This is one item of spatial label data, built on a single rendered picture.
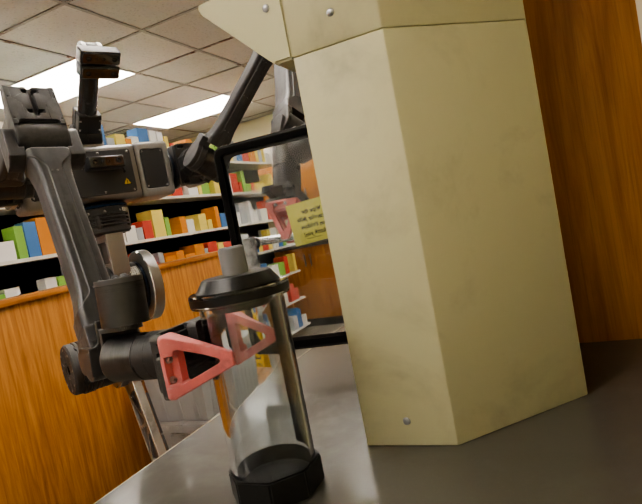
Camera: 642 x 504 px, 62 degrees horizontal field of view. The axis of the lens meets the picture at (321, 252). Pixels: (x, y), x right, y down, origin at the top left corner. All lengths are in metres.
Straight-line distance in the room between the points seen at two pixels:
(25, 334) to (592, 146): 2.37
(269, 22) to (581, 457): 0.58
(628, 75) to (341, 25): 0.49
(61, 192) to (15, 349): 1.87
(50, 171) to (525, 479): 0.74
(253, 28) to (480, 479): 0.56
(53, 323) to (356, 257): 2.30
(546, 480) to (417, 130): 0.38
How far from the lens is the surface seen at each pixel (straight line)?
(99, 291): 0.68
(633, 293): 0.98
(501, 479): 0.59
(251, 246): 1.00
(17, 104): 0.99
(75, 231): 0.83
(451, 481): 0.60
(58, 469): 2.87
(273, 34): 0.68
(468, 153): 0.65
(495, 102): 0.69
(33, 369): 2.75
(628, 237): 0.97
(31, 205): 1.49
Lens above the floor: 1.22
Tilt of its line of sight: 3 degrees down
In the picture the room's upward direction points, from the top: 11 degrees counter-clockwise
